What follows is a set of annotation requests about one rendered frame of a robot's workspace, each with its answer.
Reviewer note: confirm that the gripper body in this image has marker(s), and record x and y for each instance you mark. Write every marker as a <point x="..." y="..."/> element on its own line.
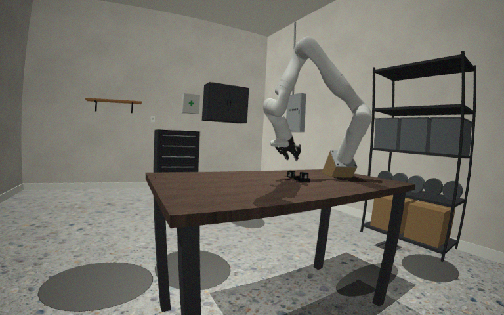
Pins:
<point x="291" y="144"/>

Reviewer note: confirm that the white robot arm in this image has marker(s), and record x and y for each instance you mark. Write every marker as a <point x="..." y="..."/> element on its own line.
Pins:
<point x="306" y="48"/>

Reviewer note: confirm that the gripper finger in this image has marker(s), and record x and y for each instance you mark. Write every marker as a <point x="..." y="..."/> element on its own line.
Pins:
<point x="283" y="151"/>
<point x="294" y="152"/>

